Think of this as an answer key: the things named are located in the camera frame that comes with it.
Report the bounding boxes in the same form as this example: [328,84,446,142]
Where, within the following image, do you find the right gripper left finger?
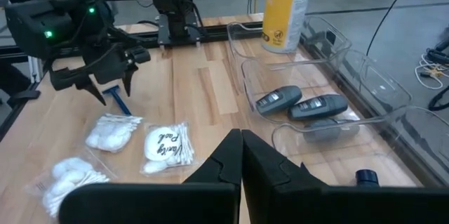
[182,128,244,186]

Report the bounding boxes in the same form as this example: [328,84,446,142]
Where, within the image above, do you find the blue disposable razor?
[102,85,133,116]

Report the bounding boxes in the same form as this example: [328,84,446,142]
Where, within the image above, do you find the clear vanity pack bag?
[85,113,144,154]
[139,121,196,178]
[24,157,113,218]

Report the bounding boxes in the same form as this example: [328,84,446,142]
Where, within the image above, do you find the black coiled cable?
[427,83,449,112]

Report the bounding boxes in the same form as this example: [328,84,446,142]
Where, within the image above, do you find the clear plastic bin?
[226,15,353,93]
[272,106,449,188]
[241,48,414,147]

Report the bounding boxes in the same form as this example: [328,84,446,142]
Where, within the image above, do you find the white cable bundle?
[415,53,449,91]

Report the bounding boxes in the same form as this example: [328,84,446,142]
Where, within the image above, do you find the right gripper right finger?
[241,129,328,224]

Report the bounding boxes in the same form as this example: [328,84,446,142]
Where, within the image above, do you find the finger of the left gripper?
[75,76,107,107]
[121,64,139,98]

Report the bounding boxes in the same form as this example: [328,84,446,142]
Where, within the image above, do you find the long black floor cable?
[366,0,422,56]

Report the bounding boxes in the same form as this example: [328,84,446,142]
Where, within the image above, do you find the yellow-labelled wipes canister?
[262,0,316,55]

